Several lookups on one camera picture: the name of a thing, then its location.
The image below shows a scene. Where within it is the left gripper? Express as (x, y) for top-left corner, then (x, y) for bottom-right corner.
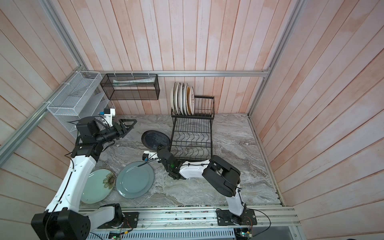
(95, 119), (138, 144)

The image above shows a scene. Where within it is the black round plate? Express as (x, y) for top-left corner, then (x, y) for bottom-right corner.
(141, 130), (171, 151)

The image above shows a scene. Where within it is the grey-green plain plate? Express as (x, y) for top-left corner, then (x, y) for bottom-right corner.
(116, 162), (155, 199)

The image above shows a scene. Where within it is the cream floral plate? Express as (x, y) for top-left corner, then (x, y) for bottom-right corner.
(170, 83), (175, 115)

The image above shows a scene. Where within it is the light green flower plate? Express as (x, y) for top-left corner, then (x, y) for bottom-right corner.
(81, 169), (116, 204)

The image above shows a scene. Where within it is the black wire dish rack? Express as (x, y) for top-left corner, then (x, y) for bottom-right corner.
(170, 96), (215, 162)

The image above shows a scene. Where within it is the orange sunburst plate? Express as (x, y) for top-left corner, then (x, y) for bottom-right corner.
(174, 83), (180, 115)
(190, 87), (195, 116)

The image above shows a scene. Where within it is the white plate green patterned rim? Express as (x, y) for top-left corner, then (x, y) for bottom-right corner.
(178, 83), (184, 116)

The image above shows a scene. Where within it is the white plate cloud outline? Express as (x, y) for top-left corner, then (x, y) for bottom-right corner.
(182, 83), (188, 116)

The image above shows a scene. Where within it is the yellow woven round trivet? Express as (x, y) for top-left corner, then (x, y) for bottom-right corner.
(186, 86), (192, 116)

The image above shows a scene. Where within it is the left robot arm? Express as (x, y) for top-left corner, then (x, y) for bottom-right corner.
(31, 116), (137, 240)

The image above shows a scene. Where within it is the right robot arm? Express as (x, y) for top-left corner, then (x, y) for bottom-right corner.
(157, 148), (246, 225)

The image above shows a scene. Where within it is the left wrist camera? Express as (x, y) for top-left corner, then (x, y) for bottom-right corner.
(99, 108), (116, 127)

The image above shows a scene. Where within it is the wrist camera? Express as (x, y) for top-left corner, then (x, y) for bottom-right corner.
(142, 151), (158, 162)
(99, 108), (116, 127)

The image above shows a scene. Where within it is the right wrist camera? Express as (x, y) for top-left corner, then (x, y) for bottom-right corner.
(142, 151), (158, 162)

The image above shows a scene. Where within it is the black mesh wall basket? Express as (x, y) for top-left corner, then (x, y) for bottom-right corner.
(101, 73), (160, 101)

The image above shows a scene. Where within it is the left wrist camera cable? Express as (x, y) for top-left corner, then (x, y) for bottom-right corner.
(67, 115), (110, 128)

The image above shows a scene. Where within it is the white mesh wall shelf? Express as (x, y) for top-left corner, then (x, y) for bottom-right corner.
(48, 71), (115, 138)

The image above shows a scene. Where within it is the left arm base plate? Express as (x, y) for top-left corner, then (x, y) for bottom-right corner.
(98, 212), (139, 229)

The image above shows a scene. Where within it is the aluminium front rail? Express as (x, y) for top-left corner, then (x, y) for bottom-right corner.
(122, 205), (301, 230)

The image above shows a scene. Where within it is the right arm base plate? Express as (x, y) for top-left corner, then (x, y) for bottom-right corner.
(216, 209), (257, 226)

